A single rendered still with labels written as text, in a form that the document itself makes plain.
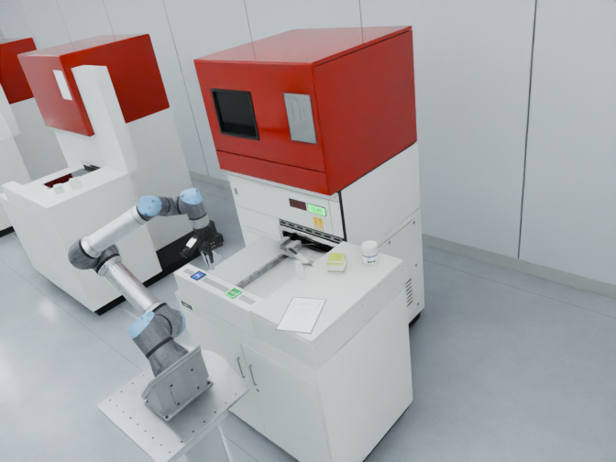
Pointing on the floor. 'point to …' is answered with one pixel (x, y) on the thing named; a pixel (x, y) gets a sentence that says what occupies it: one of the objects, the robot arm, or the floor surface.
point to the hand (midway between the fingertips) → (210, 268)
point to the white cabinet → (318, 384)
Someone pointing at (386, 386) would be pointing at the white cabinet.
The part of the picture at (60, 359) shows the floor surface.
